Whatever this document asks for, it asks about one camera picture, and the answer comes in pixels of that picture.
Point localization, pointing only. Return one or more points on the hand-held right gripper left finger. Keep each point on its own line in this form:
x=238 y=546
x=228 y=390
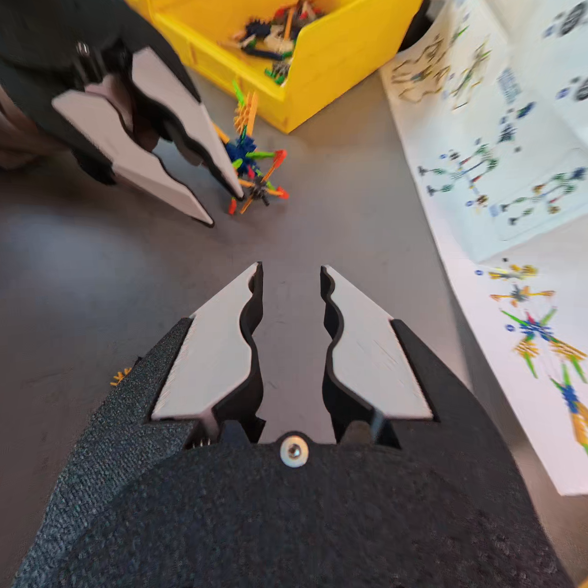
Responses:
x=206 y=367

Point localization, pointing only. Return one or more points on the colourful toy construction model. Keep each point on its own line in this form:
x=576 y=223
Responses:
x=250 y=154

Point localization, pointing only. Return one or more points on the grey desk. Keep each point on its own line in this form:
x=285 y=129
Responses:
x=92 y=275

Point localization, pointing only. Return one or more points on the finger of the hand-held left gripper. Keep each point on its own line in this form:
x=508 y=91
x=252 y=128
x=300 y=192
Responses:
x=124 y=156
x=174 y=101

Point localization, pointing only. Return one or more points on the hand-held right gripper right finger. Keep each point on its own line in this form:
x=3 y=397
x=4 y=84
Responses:
x=381 y=367

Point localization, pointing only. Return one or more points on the yellow storage bin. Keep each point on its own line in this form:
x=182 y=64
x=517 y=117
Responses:
x=330 y=55

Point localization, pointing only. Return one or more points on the pile of toy building pieces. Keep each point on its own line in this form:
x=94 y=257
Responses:
x=271 y=32

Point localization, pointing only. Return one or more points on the yellow connector with black rod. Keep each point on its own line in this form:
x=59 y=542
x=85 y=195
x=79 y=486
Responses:
x=120 y=374

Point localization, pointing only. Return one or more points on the printed instruction sheet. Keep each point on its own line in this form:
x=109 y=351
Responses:
x=482 y=206

